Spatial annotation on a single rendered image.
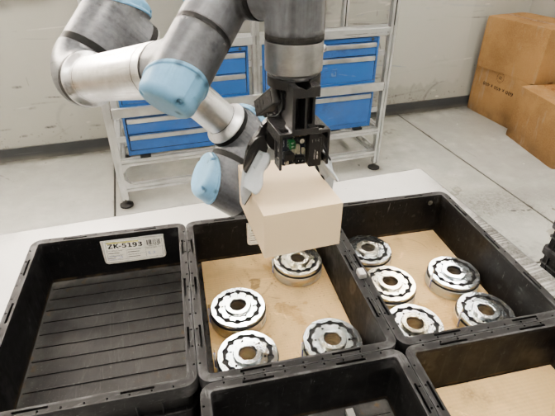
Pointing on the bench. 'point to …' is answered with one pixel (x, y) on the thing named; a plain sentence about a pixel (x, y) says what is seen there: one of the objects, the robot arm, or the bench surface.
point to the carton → (293, 210)
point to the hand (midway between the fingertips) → (286, 195)
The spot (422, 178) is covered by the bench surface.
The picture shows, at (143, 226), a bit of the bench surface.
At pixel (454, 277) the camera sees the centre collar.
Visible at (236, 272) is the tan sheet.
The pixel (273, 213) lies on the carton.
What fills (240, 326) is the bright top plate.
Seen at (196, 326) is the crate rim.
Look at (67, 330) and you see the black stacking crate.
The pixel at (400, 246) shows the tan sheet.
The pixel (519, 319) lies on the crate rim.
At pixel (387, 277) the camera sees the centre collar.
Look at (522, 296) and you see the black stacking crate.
